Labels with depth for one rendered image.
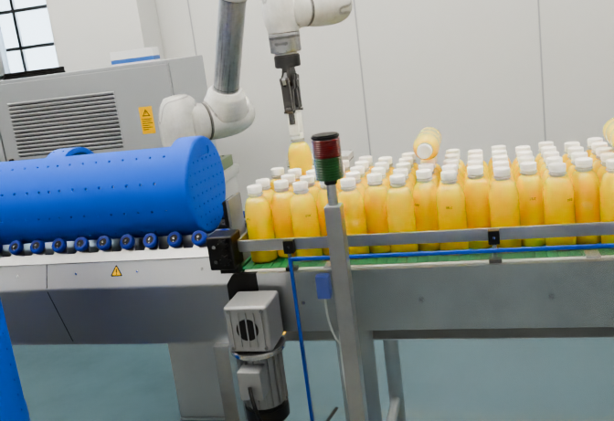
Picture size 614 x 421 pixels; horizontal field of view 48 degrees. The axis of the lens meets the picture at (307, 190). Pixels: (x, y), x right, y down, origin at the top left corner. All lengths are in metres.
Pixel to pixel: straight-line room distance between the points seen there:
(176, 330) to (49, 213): 0.50
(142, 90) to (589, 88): 2.75
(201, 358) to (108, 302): 0.82
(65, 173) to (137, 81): 1.76
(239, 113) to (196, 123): 0.18
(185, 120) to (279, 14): 0.84
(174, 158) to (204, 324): 0.50
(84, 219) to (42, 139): 2.08
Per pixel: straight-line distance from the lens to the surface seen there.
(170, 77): 3.72
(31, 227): 2.18
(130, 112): 3.82
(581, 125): 4.77
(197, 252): 1.95
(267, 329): 1.69
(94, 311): 2.18
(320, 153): 1.48
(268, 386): 1.76
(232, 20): 2.58
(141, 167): 1.96
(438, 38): 4.66
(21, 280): 2.25
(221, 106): 2.71
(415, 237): 1.69
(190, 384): 2.94
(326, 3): 2.04
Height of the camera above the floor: 1.47
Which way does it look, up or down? 12 degrees down
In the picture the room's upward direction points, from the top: 7 degrees counter-clockwise
